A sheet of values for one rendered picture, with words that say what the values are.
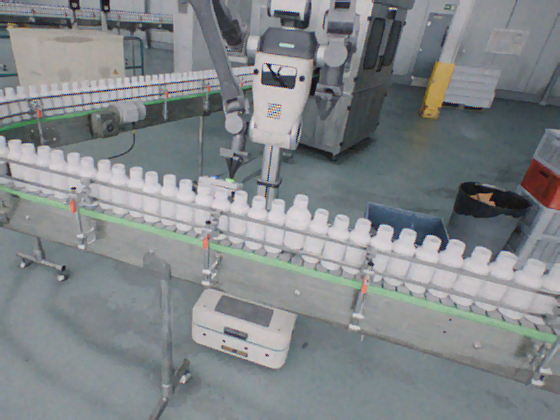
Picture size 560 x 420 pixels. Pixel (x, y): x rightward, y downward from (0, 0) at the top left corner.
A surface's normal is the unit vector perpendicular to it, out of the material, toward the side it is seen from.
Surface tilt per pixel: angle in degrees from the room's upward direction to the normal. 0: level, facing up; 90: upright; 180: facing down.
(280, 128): 90
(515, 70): 90
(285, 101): 90
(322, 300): 90
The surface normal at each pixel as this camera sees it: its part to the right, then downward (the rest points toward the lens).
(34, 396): 0.10, -0.88
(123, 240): -0.29, 0.42
